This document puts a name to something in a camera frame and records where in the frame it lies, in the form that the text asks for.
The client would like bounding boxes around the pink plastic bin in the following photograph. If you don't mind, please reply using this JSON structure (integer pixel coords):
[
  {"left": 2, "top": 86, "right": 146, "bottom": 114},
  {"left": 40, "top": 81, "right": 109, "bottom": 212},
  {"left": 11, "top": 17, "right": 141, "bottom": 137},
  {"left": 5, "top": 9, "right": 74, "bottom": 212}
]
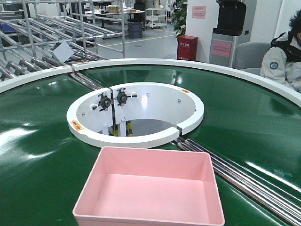
[{"left": 72, "top": 146, "right": 225, "bottom": 226}]

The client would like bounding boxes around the white shelf cart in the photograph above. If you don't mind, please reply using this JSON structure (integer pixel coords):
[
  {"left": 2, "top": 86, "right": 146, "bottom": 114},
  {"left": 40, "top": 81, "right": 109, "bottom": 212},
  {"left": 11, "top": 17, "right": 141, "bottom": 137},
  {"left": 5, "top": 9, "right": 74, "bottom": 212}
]
[{"left": 145, "top": 8, "right": 167, "bottom": 29}]

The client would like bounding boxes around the red fire extinguisher cabinet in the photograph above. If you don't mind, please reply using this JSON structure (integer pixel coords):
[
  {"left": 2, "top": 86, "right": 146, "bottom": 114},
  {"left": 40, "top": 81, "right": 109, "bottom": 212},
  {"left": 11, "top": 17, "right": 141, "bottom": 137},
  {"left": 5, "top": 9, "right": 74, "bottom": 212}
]
[{"left": 177, "top": 35, "right": 198, "bottom": 61}]

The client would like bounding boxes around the black crate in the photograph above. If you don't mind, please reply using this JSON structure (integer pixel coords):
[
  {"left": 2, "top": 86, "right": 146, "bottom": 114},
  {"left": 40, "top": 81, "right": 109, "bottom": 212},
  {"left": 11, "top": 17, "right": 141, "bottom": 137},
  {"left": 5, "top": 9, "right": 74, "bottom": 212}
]
[{"left": 127, "top": 19, "right": 143, "bottom": 39}]

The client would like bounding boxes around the green potted plant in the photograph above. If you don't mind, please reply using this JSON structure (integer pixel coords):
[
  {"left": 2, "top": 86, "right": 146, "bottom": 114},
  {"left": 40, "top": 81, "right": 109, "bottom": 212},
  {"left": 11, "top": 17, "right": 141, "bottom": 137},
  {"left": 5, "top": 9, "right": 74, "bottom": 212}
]
[{"left": 172, "top": 0, "right": 188, "bottom": 37}]

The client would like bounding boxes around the white box on rack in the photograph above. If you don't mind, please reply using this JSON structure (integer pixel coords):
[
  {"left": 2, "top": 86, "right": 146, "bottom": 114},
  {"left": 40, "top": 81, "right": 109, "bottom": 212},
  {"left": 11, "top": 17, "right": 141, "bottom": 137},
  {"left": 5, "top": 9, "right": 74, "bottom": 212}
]
[{"left": 48, "top": 40, "right": 74, "bottom": 63}]

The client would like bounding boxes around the grey chair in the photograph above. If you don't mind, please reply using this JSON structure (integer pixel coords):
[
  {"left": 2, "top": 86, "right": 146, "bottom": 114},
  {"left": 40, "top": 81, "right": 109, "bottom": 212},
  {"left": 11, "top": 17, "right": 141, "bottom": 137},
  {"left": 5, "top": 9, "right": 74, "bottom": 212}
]
[{"left": 232, "top": 42, "right": 271, "bottom": 76}]

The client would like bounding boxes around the grey kiosk with black top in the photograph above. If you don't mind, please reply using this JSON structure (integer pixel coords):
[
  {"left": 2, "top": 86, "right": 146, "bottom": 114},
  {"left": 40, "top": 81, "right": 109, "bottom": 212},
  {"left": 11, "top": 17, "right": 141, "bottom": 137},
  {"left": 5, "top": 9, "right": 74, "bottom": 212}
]
[{"left": 209, "top": 0, "right": 246, "bottom": 67}]

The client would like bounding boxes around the seated person white jacket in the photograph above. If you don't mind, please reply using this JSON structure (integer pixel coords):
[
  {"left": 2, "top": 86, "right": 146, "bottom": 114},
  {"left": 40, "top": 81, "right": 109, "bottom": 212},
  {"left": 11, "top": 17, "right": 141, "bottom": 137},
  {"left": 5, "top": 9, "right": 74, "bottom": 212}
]
[{"left": 260, "top": 10, "right": 301, "bottom": 93}]

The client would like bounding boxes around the white outer conveyor rim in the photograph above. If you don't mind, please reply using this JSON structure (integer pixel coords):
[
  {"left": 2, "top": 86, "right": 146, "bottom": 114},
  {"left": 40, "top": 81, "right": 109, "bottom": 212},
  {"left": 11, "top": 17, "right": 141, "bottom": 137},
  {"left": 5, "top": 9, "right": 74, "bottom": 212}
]
[{"left": 0, "top": 58, "right": 301, "bottom": 106}]

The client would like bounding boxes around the metal roller rack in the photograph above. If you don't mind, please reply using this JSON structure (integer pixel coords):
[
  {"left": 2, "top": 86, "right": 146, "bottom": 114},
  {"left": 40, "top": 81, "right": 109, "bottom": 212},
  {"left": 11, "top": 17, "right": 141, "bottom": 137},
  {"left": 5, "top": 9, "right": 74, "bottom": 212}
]
[{"left": 0, "top": 0, "right": 125, "bottom": 82}]

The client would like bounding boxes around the white inner conveyor ring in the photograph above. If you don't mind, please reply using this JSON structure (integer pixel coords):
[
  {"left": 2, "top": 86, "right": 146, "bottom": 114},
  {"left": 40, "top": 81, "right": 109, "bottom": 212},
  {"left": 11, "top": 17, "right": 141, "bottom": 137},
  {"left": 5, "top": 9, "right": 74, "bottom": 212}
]
[{"left": 66, "top": 81, "right": 205, "bottom": 149}]

